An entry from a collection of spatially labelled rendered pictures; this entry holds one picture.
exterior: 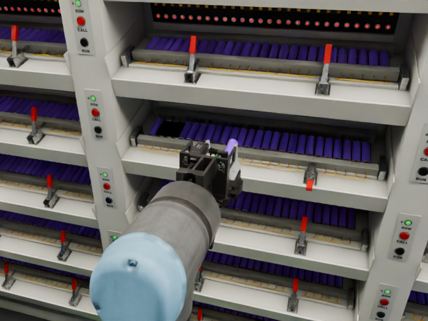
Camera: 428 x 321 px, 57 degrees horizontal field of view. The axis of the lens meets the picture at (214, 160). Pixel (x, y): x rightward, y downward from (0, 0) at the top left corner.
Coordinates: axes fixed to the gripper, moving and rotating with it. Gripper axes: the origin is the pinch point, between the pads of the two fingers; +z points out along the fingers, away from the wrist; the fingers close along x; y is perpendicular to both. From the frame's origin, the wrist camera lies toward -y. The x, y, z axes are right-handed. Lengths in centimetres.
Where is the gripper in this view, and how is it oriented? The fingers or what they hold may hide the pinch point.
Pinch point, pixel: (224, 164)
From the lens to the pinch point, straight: 69.4
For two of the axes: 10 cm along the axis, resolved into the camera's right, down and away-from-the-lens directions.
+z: 2.7, -3.9, 8.8
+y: 0.5, -9.1, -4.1
